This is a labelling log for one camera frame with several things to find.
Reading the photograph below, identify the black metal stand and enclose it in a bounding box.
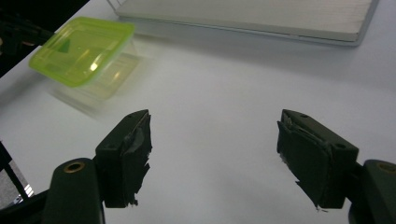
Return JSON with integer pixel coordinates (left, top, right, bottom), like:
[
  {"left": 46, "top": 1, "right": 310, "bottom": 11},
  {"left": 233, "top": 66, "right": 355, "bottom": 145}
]
[{"left": 0, "top": 141, "right": 30, "bottom": 201}]

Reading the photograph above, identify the clear container with green lid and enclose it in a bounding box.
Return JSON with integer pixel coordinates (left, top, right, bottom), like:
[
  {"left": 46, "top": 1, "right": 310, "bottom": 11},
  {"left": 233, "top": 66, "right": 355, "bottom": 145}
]
[{"left": 28, "top": 16, "right": 142, "bottom": 105}]

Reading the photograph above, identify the aluminium rail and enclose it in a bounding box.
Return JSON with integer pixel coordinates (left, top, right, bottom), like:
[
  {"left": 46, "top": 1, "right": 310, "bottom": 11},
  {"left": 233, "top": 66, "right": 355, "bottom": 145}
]
[{"left": 12, "top": 183, "right": 35, "bottom": 205}]

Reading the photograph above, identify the white two-tier wire rack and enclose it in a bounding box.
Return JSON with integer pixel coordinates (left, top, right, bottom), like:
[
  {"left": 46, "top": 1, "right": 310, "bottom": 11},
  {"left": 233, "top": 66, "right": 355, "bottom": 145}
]
[{"left": 106, "top": 0, "right": 381, "bottom": 48}]

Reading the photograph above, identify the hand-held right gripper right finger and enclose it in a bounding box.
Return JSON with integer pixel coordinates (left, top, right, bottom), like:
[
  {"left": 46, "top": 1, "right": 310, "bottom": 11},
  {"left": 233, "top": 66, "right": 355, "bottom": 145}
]
[{"left": 276, "top": 108, "right": 360, "bottom": 210}]

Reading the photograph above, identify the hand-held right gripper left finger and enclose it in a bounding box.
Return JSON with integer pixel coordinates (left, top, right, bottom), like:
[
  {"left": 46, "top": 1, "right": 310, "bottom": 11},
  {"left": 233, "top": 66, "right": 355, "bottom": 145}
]
[{"left": 94, "top": 108, "right": 153, "bottom": 209}]

